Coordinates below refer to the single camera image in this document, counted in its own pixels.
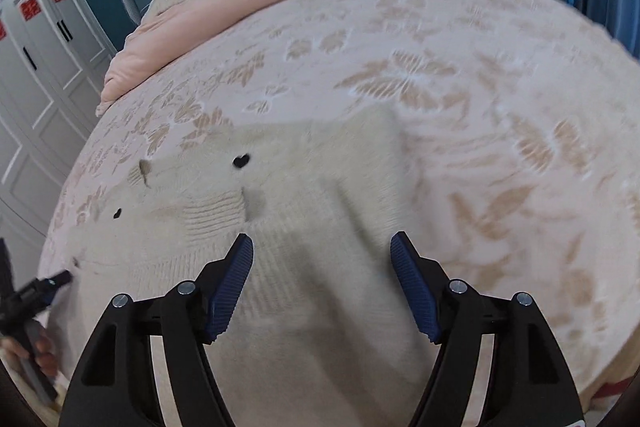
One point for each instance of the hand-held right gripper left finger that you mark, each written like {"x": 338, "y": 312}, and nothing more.
{"x": 231, "y": 294}

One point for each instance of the bed with floral cream blanket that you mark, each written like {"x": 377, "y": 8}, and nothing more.
{"x": 475, "y": 82}

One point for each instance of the person's left hand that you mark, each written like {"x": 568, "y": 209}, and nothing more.
{"x": 45, "y": 352}

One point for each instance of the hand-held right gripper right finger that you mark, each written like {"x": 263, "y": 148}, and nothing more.
{"x": 415, "y": 289}

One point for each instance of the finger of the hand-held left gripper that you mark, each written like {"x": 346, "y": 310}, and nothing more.
{"x": 4, "y": 267}
{"x": 52, "y": 283}

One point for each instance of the white wardrobe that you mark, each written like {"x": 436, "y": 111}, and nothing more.
{"x": 45, "y": 82}

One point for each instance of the cream knitted sweater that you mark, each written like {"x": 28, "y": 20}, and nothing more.
{"x": 310, "y": 207}

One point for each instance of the grey mesh chair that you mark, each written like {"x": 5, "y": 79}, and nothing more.
{"x": 129, "y": 6}

